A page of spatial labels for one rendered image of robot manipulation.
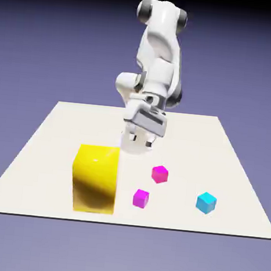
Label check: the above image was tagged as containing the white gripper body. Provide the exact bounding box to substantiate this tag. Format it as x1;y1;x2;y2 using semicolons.
122;93;171;138

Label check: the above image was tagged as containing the small pink cube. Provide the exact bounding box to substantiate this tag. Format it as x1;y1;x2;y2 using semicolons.
150;164;170;185

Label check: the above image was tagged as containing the small magenta cube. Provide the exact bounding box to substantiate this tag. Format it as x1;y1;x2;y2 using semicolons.
132;188;151;209

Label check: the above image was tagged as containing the small cyan cube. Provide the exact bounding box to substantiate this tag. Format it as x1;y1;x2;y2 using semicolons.
194;190;219;215

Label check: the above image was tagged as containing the large yellow box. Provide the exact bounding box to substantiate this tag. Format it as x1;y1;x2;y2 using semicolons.
68;142;121;216

